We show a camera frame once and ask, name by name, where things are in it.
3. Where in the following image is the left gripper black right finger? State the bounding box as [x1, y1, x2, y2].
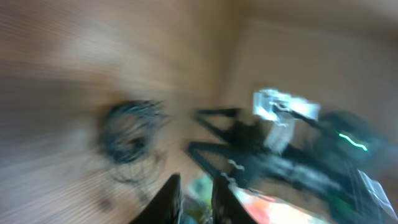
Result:
[211, 175, 257, 224]

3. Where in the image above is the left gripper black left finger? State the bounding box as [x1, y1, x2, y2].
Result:
[129, 173, 182, 224]

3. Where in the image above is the black usb cable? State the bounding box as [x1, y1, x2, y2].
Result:
[96, 98, 170, 212]

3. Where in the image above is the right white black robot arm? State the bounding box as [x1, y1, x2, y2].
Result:
[187, 108, 397, 223]

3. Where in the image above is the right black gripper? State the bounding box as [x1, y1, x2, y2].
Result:
[186, 107, 299, 190]

